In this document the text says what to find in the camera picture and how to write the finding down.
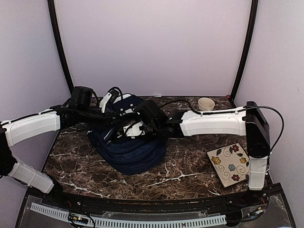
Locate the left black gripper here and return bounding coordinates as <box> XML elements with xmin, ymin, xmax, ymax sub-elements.
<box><xmin>78</xmin><ymin>106</ymin><xmax>124</xmax><ymax>130</ymax></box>

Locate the navy blue student backpack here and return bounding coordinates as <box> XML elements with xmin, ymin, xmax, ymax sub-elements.
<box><xmin>87</xmin><ymin>94</ymin><xmax>167</xmax><ymax>175</ymax></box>

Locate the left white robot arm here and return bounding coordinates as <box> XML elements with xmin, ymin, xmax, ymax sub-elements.
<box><xmin>0</xmin><ymin>86</ymin><xmax>123</xmax><ymax>207</ymax></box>

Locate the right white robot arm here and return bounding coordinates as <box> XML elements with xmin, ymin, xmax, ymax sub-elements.
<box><xmin>124</xmin><ymin>100</ymin><xmax>271</xmax><ymax>206</ymax></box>

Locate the cream floral ceramic mug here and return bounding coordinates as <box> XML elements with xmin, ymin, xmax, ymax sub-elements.
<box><xmin>198</xmin><ymin>97</ymin><xmax>215</xmax><ymax>111</ymax></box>

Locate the square floral ceramic plate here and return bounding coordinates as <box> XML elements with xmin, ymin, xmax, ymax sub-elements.
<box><xmin>207</xmin><ymin>143</ymin><xmax>249</xmax><ymax>188</ymax></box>

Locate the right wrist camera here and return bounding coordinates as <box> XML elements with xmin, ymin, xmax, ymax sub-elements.
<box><xmin>123</xmin><ymin>122</ymin><xmax>145</xmax><ymax>138</ymax></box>

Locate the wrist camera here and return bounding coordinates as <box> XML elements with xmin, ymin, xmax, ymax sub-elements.
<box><xmin>99</xmin><ymin>88</ymin><xmax>120</xmax><ymax>113</ymax></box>
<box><xmin>123</xmin><ymin>122</ymin><xmax>145</xmax><ymax>138</ymax></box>

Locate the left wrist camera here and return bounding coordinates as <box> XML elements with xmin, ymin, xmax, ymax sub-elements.
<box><xmin>99</xmin><ymin>88</ymin><xmax>120</xmax><ymax>113</ymax></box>

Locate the left black frame post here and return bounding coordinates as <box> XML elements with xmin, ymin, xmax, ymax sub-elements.
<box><xmin>47</xmin><ymin>0</ymin><xmax>74</xmax><ymax>94</ymax></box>

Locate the black frame post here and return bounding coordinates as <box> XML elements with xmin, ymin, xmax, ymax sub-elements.
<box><xmin>228</xmin><ymin>0</ymin><xmax>259</xmax><ymax>107</ymax></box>
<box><xmin>47</xmin><ymin>0</ymin><xmax>74</xmax><ymax>94</ymax></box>

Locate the grey slotted cable duct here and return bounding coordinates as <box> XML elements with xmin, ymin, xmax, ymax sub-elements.
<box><xmin>29</xmin><ymin>202</ymin><xmax>227</xmax><ymax>228</ymax></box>

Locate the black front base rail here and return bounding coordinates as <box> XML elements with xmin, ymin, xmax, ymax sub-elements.
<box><xmin>14</xmin><ymin>182</ymin><xmax>297</xmax><ymax>228</ymax></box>

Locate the right black frame post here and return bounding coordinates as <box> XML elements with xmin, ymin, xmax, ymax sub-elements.
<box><xmin>228</xmin><ymin>0</ymin><xmax>259</xmax><ymax>107</ymax></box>

